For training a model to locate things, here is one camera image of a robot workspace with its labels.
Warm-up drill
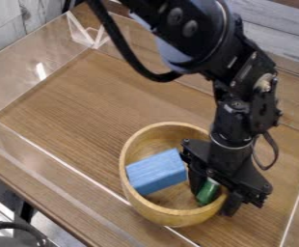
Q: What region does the clear acrylic tray wall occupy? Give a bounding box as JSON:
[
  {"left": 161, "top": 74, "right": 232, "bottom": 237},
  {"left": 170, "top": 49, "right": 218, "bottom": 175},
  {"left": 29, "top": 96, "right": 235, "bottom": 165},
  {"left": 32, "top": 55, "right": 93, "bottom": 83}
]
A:
[{"left": 0, "top": 11, "right": 299, "bottom": 247}]

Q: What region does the green Expo marker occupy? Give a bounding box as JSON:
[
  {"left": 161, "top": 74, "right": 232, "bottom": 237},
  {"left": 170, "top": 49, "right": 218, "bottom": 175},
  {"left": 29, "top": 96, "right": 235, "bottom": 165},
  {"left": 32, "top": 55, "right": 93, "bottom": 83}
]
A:
[{"left": 196, "top": 178, "right": 220, "bottom": 206}]

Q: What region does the brown wooden bowl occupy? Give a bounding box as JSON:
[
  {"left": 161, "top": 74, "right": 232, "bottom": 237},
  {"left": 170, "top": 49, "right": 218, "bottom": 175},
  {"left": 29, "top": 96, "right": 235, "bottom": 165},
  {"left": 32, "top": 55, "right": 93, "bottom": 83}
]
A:
[{"left": 119, "top": 122, "right": 228, "bottom": 228}]

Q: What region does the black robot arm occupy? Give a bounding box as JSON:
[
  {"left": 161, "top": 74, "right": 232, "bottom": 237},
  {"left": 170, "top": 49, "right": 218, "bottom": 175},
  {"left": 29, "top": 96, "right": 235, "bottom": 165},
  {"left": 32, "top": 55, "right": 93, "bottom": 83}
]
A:
[{"left": 120, "top": 0, "right": 282, "bottom": 216}]

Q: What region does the blue foam block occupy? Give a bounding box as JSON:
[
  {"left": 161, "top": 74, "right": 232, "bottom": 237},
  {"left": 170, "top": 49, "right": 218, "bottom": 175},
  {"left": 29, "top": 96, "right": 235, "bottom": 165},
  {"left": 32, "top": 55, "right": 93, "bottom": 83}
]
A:
[{"left": 127, "top": 149, "right": 187, "bottom": 196}]

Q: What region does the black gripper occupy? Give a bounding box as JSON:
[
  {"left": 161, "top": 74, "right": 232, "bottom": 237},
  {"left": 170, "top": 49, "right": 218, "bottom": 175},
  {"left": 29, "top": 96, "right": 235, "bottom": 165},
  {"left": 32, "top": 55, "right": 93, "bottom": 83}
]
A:
[{"left": 180, "top": 133, "right": 274, "bottom": 217}]

